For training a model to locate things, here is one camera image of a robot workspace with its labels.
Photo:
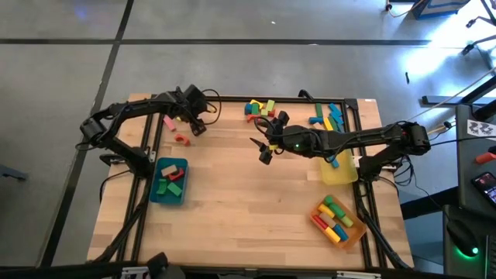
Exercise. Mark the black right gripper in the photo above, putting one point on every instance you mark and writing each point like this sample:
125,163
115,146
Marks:
277,137

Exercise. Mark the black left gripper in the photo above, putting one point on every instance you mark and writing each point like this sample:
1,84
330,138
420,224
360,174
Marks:
184,106

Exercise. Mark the red wooden arch block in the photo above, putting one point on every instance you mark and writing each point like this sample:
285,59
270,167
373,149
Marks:
249,118
185,141

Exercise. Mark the natural wooden block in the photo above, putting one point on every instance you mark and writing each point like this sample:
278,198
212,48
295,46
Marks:
328,219
169,170

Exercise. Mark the green wooden arch block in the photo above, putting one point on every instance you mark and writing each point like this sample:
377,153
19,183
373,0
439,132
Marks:
328,200

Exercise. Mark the yellow wooden cylinder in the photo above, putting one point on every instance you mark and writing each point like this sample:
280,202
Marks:
324,210
332,235

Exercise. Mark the light green wooden cylinder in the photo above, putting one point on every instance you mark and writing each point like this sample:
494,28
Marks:
346,221

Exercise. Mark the blue wooden cylinder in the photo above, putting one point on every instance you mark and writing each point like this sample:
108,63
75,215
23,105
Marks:
341,232

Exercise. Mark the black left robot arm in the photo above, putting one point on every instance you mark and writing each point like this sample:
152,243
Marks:
135,106

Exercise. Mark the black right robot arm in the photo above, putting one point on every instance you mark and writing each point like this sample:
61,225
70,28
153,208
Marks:
368,137

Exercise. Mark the light green wooden block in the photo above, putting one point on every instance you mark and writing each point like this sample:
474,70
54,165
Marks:
264,114
270,105

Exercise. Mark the small red wooden block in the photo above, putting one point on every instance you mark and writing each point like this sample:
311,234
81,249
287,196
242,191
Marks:
272,113

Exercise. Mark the long green wooden block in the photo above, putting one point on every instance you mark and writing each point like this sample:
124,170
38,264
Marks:
319,110

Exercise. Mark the yellow plastic bin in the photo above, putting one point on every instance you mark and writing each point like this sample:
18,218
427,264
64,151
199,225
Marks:
341,176

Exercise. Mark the blue plastic bin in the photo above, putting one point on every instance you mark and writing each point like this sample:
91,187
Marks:
168,198

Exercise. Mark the orange plastic bin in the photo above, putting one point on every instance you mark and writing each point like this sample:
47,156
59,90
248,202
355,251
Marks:
357,232

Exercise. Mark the black rounded object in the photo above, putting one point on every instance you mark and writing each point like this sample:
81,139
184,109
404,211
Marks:
157,263

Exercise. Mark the small black floor object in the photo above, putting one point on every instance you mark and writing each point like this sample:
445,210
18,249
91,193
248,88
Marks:
407,77

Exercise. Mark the dark grey floor object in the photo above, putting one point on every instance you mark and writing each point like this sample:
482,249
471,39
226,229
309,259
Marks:
11,172

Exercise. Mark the black stand base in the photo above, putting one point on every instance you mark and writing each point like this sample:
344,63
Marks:
441,100

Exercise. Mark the black side desk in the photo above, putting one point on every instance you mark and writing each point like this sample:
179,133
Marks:
467,174

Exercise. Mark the white printed sticker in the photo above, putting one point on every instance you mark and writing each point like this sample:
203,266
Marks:
480,128

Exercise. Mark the black computer mouse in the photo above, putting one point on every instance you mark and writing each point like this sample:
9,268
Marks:
461,236

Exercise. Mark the blue box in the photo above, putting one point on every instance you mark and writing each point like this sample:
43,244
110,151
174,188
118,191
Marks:
438,5

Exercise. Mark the black chair base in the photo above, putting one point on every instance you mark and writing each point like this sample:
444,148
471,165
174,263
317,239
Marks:
467,49

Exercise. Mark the smartphone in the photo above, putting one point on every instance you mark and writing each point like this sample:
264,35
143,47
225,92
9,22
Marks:
486,188

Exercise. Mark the black aluminium table frame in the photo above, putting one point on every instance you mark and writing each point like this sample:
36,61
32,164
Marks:
232,98

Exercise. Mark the black frame clamp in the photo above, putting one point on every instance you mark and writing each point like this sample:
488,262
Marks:
306,94

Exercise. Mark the silver metal bracket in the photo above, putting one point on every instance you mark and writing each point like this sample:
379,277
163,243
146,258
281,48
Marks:
133,271
358,275

